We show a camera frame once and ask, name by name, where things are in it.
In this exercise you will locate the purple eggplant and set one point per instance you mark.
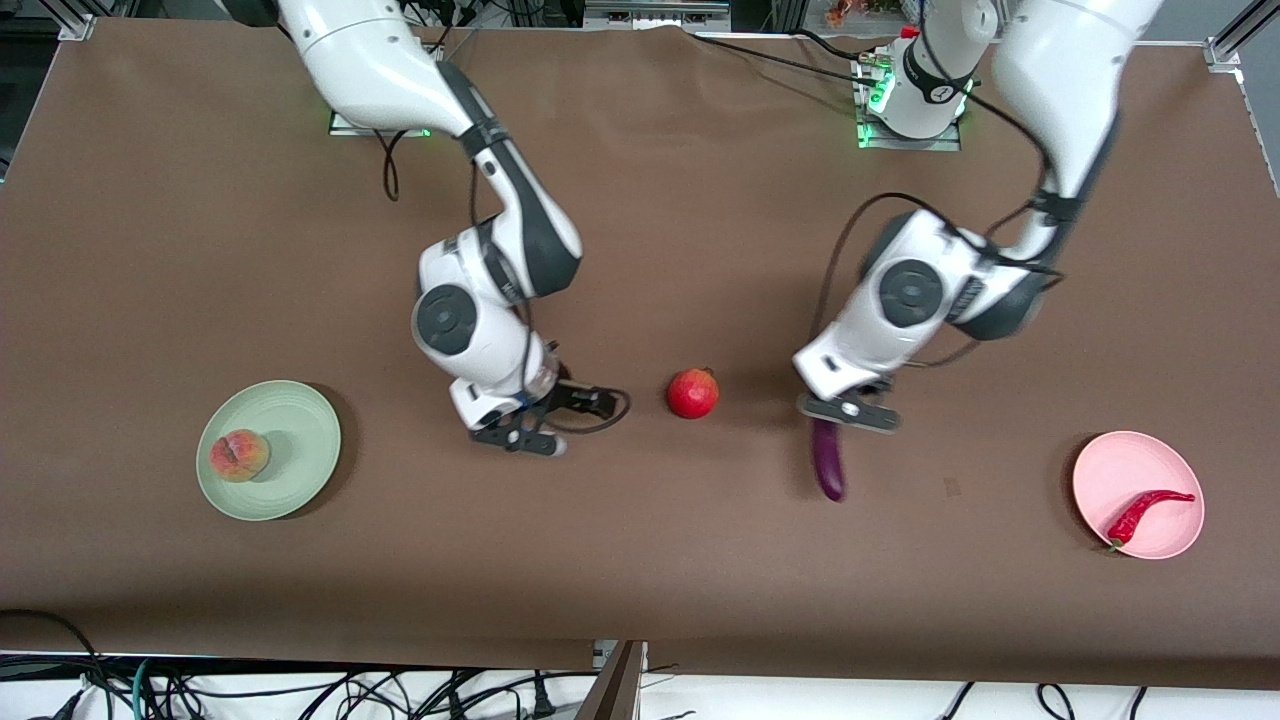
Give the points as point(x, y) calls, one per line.
point(829, 465)

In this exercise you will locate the red pomegranate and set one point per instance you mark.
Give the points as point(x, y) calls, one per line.
point(693, 394)

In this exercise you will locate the orange peach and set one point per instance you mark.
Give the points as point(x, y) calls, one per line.
point(239, 456)

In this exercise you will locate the red chili pepper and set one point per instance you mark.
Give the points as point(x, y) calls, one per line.
point(1140, 510)

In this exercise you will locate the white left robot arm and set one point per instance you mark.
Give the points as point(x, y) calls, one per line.
point(1060, 80)

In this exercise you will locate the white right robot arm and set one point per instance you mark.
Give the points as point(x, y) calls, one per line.
point(370, 60)

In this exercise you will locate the brown table cover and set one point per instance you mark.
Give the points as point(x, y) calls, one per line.
point(500, 580)

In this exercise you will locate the light green plate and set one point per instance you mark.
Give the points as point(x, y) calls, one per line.
point(300, 440)

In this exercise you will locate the brown support beam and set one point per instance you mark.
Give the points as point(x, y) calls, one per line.
point(612, 695)

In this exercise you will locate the pink plate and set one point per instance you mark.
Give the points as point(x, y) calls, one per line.
point(1130, 470)

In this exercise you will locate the grey metal box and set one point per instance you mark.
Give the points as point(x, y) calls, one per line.
point(655, 14)

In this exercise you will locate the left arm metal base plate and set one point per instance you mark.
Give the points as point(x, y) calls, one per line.
point(868, 135)

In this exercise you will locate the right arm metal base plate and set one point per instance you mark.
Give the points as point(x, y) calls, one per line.
point(350, 126)

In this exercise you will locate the aluminium frame profile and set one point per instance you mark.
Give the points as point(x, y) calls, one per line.
point(1228, 50)
point(78, 22)

